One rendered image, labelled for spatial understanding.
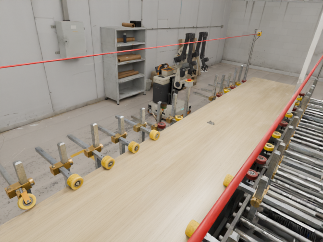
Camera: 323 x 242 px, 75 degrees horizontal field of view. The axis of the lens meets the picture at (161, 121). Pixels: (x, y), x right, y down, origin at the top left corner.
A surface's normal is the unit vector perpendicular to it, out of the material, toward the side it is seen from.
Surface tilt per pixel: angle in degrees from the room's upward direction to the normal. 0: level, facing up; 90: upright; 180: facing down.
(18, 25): 90
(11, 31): 90
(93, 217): 0
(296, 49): 90
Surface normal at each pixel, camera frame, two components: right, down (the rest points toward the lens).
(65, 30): 0.78, 0.33
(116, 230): 0.05, -0.88
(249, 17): -0.62, 0.33
